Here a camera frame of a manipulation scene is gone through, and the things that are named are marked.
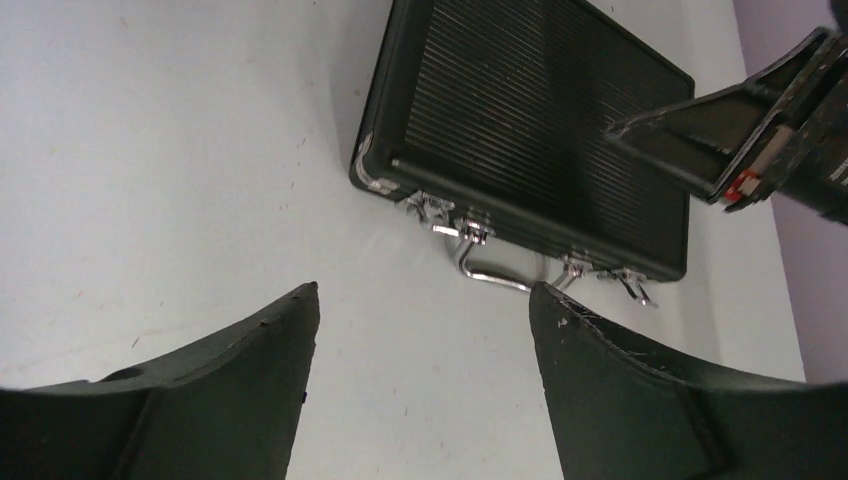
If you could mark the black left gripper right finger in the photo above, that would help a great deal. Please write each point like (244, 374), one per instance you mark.
(624, 406)

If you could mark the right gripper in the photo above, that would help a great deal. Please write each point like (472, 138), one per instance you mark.
(782, 130)

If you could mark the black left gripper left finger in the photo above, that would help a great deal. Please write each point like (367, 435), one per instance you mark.
(226, 406)

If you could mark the black poker set case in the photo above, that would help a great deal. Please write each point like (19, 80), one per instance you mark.
(488, 119)

